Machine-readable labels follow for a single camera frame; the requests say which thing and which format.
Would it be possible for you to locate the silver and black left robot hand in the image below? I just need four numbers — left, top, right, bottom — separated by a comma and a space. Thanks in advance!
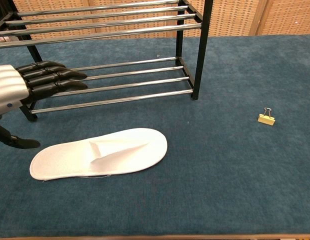
0, 60, 89, 150

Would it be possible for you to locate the white slipper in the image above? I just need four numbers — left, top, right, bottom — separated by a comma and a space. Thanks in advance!
29, 127, 169, 181

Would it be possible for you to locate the black and chrome shoe rack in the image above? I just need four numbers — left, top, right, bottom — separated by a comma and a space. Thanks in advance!
0, 0, 214, 123

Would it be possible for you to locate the blue carpet table cover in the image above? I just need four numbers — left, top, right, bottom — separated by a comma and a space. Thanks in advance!
0, 34, 310, 238

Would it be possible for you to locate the wicker folding screen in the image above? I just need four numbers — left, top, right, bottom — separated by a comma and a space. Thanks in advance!
12, 0, 310, 39

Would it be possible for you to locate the yellow binder clip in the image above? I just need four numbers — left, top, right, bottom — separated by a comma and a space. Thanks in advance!
257, 107, 276, 127

